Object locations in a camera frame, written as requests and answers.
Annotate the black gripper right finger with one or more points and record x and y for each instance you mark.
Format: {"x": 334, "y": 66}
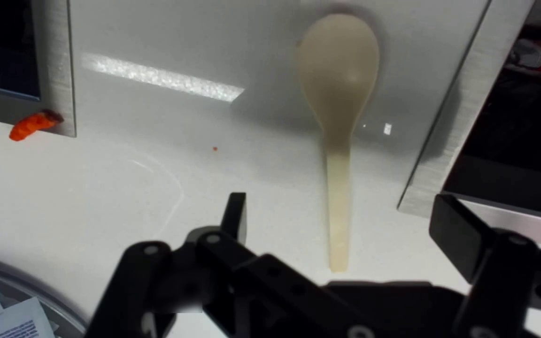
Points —
{"x": 508, "y": 275}

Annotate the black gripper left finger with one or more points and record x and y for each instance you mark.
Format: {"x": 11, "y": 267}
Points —
{"x": 178, "y": 293}

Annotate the cream plastic spoon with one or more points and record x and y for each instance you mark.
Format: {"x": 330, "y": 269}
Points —
{"x": 339, "y": 68}

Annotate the steel framed countertop opening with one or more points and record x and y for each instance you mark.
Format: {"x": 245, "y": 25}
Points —
{"x": 452, "y": 124}
{"x": 56, "y": 62}

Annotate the glass jar with sachets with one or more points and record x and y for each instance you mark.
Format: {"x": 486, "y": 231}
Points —
{"x": 9, "y": 312}

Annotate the red snack stick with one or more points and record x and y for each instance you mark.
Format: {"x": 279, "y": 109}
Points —
{"x": 33, "y": 124}

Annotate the red crushed can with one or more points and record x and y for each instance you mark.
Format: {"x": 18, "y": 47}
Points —
{"x": 540, "y": 53}

